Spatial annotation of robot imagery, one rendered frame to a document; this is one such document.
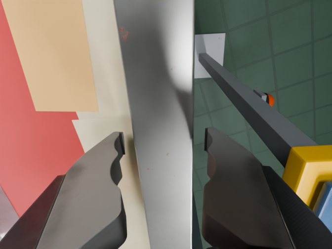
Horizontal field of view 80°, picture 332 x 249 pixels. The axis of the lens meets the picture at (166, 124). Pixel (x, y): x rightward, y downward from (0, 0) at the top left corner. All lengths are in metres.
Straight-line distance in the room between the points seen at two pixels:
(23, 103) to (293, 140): 0.33
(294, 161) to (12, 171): 0.27
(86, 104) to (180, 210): 0.11
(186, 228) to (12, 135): 0.16
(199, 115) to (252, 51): 0.45
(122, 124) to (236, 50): 1.04
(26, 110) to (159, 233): 0.15
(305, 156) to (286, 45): 1.06
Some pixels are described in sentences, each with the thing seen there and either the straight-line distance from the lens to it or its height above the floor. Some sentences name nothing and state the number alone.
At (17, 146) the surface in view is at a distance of 0.21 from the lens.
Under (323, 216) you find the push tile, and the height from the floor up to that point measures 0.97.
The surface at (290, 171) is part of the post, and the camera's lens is 0.25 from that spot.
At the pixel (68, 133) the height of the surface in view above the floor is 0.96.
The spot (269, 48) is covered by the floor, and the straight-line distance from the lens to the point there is 1.23.
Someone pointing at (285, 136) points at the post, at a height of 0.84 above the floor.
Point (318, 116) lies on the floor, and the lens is 1.53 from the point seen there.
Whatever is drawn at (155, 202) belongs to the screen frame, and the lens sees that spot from 0.16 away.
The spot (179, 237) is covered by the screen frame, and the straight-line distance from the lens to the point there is 0.20.
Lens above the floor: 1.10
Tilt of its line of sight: 62 degrees down
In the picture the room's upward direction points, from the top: 180 degrees clockwise
